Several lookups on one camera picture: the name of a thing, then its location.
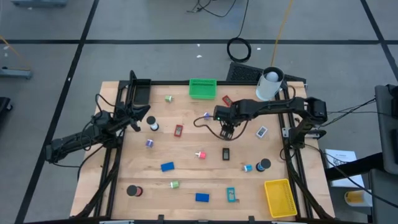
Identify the yellow plastic basket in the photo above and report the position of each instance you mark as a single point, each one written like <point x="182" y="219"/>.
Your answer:
<point x="280" y="199"/>

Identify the white sand hourglass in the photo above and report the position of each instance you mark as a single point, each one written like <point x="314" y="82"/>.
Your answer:
<point x="151" y="120"/>

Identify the red small digital clock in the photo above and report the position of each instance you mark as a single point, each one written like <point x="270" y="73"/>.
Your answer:
<point x="227" y="100"/>
<point x="178" y="131"/>

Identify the black floor object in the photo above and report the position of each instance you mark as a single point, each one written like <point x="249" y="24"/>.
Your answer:
<point x="3" y="105"/>

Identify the grey metal floor base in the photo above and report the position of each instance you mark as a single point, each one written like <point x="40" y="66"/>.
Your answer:
<point x="15" y="73"/>

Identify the grey metal floor bar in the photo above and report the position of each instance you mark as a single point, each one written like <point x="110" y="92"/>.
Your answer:
<point x="40" y="2"/>

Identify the white paper booklet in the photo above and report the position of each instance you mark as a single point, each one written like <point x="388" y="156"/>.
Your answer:
<point x="342" y="157"/>

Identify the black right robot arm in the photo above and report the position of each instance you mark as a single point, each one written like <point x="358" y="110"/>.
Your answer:
<point x="273" y="106"/>

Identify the red USB wall charger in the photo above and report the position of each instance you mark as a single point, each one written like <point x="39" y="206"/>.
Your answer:
<point x="202" y="155"/>

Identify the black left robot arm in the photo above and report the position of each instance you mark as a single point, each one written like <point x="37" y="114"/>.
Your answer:
<point x="74" y="138"/>

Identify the black beam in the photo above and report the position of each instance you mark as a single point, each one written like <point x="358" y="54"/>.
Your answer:
<point x="354" y="167"/>

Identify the yellow and white roll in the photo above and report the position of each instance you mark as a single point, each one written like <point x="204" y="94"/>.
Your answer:
<point x="356" y="197"/>

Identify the black small digital clock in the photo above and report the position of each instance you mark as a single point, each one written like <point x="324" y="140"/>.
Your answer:
<point x="225" y="154"/>

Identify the blue rectangular block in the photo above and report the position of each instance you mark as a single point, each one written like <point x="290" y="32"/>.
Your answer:
<point x="167" y="166"/>
<point x="202" y="197"/>

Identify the black perforated floor mat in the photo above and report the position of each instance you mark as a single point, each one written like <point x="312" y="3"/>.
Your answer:
<point x="242" y="73"/>

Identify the blue USB wall charger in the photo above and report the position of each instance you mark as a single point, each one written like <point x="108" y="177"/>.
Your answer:
<point x="248" y="168"/>

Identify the green plastic basket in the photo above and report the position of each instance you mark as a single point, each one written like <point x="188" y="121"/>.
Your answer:
<point x="202" y="91"/>

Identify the black aluminium table frame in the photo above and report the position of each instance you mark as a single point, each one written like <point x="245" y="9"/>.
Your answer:
<point x="174" y="82"/>

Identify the black plastic basket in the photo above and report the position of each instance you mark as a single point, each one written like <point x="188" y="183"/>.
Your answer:
<point x="142" y="93"/>

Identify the blue sand hourglass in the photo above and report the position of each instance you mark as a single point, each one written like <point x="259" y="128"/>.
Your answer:
<point x="265" y="163"/>

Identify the purple USB wall charger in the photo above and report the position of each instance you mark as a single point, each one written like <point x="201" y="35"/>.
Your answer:
<point x="206" y="116"/>
<point x="149" y="143"/>

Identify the teal small digital clock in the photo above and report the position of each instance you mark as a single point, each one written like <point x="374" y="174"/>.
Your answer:
<point x="231" y="194"/>

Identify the red sand hourglass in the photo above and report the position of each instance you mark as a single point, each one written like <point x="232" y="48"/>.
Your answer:
<point x="132" y="190"/>

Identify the grey metal cabinet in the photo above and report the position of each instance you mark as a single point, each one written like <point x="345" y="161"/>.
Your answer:
<point x="384" y="130"/>

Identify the green USB wall charger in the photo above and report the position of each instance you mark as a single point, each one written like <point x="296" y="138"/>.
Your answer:
<point x="168" y="99"/>
<point x="175" y="184"/>

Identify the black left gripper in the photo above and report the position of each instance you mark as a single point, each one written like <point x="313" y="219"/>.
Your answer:
<point x="129" y="116"/>

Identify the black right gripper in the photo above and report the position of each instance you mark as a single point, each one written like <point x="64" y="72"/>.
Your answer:
<point x="227" y="114"/>

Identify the white paper cup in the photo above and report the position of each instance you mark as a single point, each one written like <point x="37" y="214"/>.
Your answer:
<point x="267" y="88"/>

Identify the white small digital clock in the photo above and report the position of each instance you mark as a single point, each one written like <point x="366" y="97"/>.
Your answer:
<point x="261" y="132"/>

